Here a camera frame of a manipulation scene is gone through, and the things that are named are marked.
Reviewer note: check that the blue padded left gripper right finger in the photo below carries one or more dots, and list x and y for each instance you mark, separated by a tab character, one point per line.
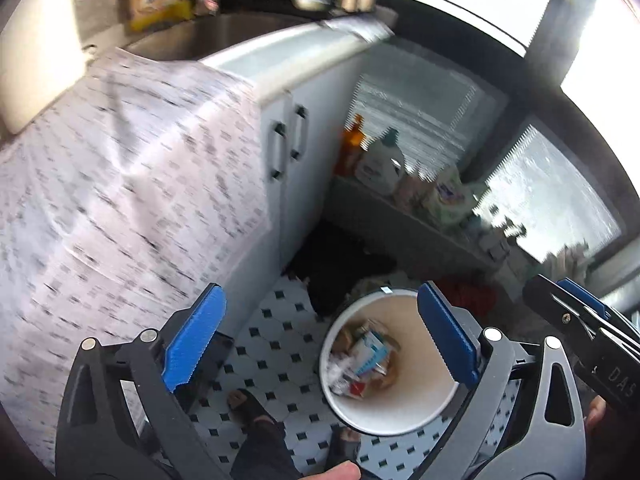
454	345

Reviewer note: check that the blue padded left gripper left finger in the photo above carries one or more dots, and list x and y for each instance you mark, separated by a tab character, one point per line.
193	336

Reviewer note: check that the brown paper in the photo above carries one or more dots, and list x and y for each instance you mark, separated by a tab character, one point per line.
346	339

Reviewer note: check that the white trash bucket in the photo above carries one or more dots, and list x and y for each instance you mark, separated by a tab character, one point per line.
418	386

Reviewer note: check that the light blue flat box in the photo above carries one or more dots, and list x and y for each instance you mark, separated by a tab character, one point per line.
372	354

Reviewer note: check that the red small package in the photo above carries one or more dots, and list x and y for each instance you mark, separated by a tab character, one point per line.
357	389

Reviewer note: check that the person's foot in sandal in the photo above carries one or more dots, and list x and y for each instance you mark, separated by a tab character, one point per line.
247	410

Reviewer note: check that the patterned white tablecloth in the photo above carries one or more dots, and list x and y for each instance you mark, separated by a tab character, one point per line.
120	202

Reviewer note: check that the white detergent jug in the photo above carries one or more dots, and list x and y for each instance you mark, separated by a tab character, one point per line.
382	166

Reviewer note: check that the orange bottle on floor shelf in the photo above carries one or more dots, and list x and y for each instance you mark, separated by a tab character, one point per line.
351	148

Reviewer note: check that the stainless steel sink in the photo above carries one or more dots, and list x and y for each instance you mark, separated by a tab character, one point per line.
196	39

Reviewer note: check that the white air fryer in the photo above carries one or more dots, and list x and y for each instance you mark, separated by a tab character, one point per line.
41	57

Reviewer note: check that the white cabinet with handles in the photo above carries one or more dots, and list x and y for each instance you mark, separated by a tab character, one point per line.
304	78

